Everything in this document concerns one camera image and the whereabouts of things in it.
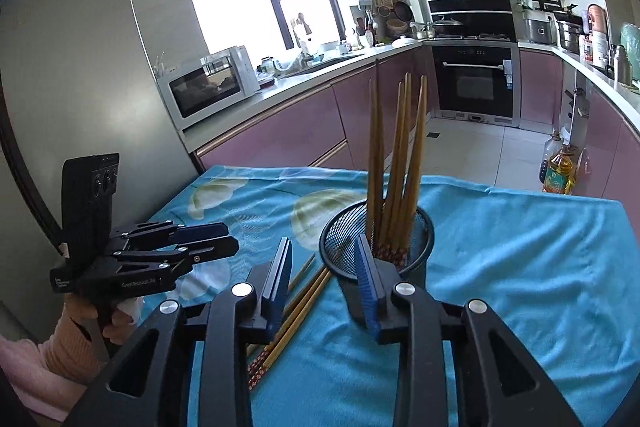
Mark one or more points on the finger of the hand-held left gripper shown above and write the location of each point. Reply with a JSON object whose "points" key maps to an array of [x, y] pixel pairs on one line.
{"points": [[195, 232], [210, 249]]}

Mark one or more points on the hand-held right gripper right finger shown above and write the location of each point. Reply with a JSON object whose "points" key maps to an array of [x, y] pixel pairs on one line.
{"points": [[367, 292]]}

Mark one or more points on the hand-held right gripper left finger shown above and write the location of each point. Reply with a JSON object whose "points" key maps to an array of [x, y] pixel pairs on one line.
{"points": [[280, 282]]}

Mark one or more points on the black mesh pen holder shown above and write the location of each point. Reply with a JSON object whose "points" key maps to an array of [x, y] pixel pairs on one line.
{"points": [[420, 257]]}

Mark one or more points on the bunch of wooden chopsticks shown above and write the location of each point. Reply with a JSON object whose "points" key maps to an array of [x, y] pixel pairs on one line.
{"points": [[400, 157]]}

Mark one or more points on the person's left forearm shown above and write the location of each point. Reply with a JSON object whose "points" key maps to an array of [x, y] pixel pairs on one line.
{"points": [[55, 367]]}

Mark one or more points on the person's left hand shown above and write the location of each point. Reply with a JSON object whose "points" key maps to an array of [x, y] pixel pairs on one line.
{"points": [[120, 322]]}

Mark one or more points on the grey refrigerator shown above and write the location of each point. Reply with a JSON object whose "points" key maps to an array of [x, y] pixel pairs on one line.
{"points": [[75, 82]]}

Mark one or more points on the pink base cabinet run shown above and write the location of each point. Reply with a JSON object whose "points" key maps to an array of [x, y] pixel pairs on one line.
{"points": [[610, 147], [280, 132]]}

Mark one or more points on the blue floral tablecloth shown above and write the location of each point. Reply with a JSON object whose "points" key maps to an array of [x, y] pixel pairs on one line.
{"points": [[500, 282]]}

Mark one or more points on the white microwave oven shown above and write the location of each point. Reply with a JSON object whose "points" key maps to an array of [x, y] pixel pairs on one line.
{"points": [[205, 89]]}

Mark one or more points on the glass jar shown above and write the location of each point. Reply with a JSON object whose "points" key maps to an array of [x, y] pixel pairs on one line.
{"points": [[268, 66]]}

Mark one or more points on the kitchen sink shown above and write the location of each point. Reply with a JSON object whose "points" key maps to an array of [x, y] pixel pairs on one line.
{"points": [[325, 64]]}

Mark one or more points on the cooking oil bottle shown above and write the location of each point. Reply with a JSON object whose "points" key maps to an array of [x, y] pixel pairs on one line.
{"points": [[560, 174]]}

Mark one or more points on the black built-in oven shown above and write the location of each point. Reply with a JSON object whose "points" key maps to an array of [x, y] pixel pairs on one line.
{"points": [[475, 82]]}

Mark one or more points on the white pot lid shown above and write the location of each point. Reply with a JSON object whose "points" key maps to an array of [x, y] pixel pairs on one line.
{"points": [[402, 42]]}

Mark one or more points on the white utensil holder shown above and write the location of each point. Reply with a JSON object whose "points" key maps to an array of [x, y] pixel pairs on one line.
{"points": [[367, 38]]}

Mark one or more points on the small steel pot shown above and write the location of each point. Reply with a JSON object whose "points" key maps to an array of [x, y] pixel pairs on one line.
{"points": [[421, 32]]}

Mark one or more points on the bamboo basket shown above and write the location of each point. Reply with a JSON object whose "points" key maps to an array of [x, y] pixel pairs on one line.
{"points": [[396, 27]]}

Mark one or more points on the black wok with lid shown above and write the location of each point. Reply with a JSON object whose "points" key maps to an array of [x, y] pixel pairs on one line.
{"points": [[447, 27]]}

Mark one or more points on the hanging black frying pan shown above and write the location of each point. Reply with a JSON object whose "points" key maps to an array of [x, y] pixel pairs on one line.
{"points": [[403, 10]]}

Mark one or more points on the black range hood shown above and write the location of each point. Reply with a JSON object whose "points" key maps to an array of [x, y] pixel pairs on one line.
{"points": [[470, 4]]}

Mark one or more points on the silver rice cooker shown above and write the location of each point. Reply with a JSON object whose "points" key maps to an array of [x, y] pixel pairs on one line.
{"points": [[540, 29]]}

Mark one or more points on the steel stockpot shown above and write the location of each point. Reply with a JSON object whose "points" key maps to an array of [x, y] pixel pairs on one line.
{"points": [[569, 34]]}

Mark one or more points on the white plastic container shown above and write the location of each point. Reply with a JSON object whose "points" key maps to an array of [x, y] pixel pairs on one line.
{"points": [[599, 49]]}

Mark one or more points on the steel flask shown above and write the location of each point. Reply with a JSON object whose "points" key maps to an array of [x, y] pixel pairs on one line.
{"points": [[622, 67]]}

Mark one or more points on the pink thermos pot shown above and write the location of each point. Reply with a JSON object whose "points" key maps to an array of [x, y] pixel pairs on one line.
{"points": [[597, 19]]}

